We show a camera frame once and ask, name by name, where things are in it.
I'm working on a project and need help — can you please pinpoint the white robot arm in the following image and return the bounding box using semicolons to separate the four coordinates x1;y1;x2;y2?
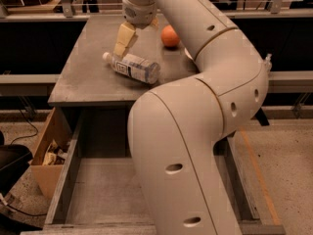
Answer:
122;0;268;235

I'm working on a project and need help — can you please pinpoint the open grey drawer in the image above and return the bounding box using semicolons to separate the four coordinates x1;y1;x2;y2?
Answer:
22;116;286;235

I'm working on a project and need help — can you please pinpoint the black floor cable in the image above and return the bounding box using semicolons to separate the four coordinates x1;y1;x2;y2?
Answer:
10;108;40;145

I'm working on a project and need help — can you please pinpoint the clear sanitizer pump bottle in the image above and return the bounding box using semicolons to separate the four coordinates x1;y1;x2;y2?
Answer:
264;54;272;72

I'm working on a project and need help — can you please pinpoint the grey metal railing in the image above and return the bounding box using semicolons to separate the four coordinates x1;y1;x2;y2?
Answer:
0;0;313;20

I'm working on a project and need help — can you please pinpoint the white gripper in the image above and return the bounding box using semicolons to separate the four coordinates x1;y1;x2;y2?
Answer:
113;0;158;58

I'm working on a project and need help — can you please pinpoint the grey wooden cabinet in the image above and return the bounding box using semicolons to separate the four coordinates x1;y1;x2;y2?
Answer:
48;14;255;159

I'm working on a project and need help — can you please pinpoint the brown cardboard box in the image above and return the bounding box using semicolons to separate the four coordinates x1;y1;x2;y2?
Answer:
30;108;72;199

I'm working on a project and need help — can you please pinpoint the blue labelled plastic bottle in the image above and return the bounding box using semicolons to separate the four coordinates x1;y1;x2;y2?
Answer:
103;52;160;84

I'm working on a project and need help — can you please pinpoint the orange fruit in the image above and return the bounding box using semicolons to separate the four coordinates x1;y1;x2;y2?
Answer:
160;25;180;48

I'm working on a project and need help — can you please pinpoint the black chair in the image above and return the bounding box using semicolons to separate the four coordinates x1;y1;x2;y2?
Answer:
0;131;33;197

